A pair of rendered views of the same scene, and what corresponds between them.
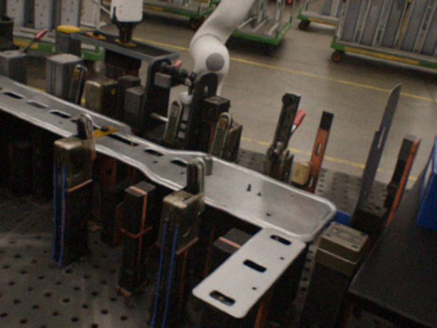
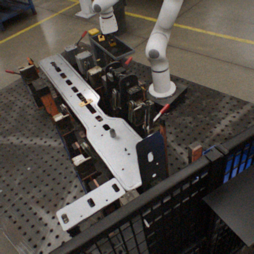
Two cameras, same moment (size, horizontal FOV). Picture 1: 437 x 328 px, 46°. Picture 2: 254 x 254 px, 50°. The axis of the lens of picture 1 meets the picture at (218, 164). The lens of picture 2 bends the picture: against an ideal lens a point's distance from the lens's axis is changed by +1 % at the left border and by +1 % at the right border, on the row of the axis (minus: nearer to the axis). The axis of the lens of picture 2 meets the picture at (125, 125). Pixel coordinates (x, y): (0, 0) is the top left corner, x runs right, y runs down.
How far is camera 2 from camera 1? 0.91 m
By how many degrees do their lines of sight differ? 38
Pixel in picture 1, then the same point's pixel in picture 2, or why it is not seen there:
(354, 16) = not seen: outside the picture
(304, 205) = not seen: hidden behind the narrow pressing
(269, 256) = (101, 198)
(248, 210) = (114, 165)
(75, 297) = (69, 177)
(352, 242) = not seen: hidden behind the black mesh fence
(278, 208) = (131, 165)
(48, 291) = (61, 171)
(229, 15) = (161, 24)
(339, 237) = (126, 200)
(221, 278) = (72, 207)
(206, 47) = (148, 45)
